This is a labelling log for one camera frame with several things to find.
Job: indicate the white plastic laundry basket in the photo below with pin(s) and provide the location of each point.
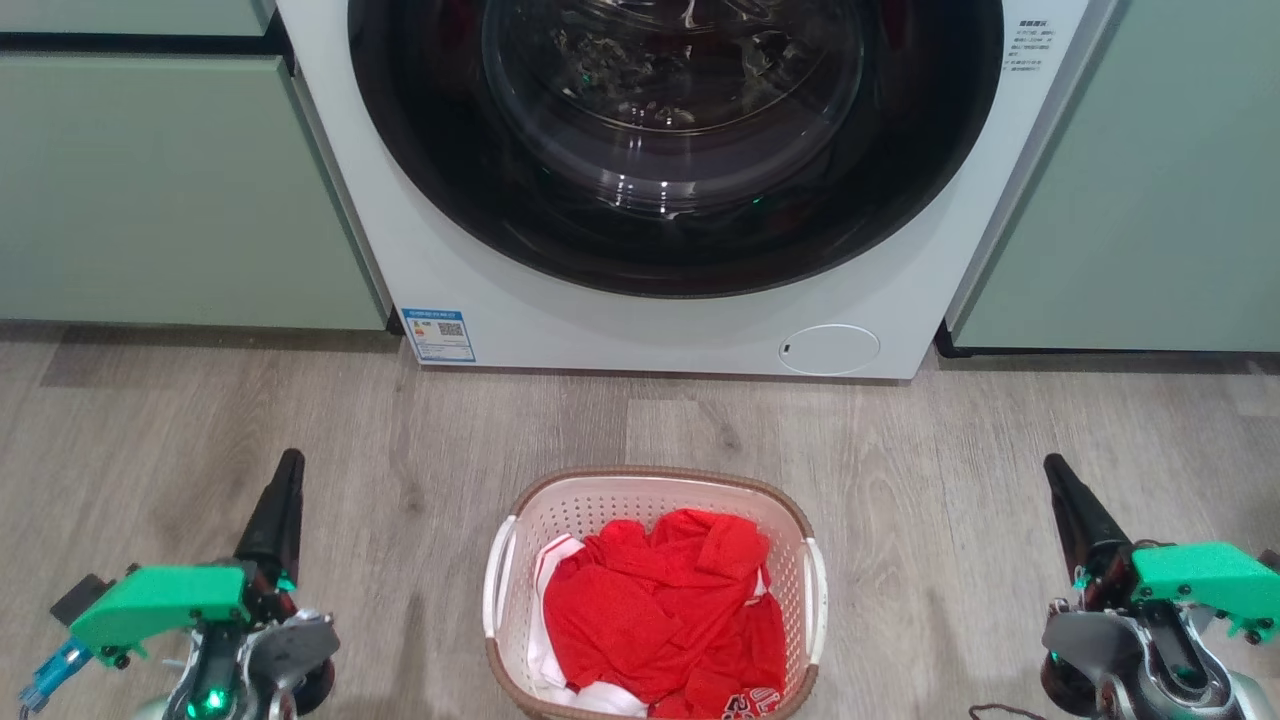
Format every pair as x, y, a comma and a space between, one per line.
600, 500

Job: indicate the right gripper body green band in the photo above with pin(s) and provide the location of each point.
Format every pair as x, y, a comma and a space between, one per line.
1200, 580

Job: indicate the round black washing machine door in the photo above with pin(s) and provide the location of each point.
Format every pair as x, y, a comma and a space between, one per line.
430, 190

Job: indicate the blue energy label sticker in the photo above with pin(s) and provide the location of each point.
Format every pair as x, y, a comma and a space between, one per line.
439, 335

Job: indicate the large green cabinet door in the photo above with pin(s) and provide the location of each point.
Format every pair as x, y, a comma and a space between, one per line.
170, 190

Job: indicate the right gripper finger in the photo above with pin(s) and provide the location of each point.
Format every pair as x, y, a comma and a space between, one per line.
1085, 525

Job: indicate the round white filter cover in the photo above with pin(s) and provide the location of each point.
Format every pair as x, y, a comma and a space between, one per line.
830, 350

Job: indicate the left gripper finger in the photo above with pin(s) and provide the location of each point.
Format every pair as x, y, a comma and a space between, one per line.
275, 520

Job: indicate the tall green cabinet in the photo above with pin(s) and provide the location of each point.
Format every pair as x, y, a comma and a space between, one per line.
1150, 200

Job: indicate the red mesh jersey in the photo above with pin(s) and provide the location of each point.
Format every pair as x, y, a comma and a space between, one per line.
650, 610

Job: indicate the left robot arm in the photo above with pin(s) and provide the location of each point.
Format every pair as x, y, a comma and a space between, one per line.
270, 660

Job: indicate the small green cabinet panel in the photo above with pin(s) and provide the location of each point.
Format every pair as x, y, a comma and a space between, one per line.
120, 15

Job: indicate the white front-load washing machine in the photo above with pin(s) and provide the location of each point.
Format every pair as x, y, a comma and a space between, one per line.
500, 300

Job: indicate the black text instruction sticker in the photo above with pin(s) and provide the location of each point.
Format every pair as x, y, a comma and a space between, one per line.
1028, 48

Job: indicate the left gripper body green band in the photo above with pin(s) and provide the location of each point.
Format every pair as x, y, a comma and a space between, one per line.
160, 600

